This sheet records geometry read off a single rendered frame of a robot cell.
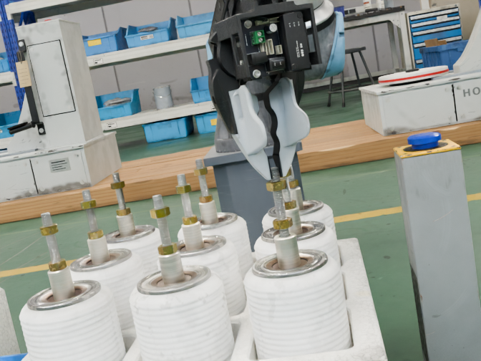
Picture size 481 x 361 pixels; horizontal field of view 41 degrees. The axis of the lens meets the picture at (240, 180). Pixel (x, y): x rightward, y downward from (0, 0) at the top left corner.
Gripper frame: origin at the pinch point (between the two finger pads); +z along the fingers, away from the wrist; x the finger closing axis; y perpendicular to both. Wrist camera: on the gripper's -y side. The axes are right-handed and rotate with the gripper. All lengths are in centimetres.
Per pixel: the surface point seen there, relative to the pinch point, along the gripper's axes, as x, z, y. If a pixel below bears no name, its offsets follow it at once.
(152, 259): -9.0, 13.2, -26.7
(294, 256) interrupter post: 0.1, 9.1, 1.6
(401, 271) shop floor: 43, 35, -51
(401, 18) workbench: 321, -31, -449
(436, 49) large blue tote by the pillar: 284, 1, -354
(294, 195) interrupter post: 10.1, 7.9, -19.5
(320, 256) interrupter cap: 3.0, 9.9, 1.3
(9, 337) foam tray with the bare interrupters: -30, 25, -47
